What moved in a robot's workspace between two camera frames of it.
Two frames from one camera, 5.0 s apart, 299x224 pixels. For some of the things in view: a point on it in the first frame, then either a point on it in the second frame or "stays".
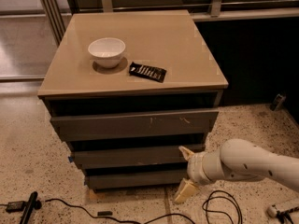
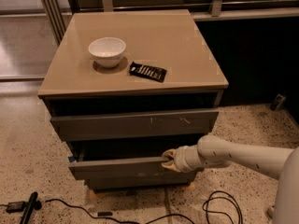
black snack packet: (150, 73) stays
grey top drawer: (106, 126) stays
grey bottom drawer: (135, 178) stays
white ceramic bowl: (106, 51) stays
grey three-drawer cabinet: (126, 132) stays
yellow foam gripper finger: (188, 154) to (170, 151)
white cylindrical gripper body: (195, 169) to (181, 160)
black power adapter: (15, 206) stays
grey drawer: (134, 153) to (143, 168)
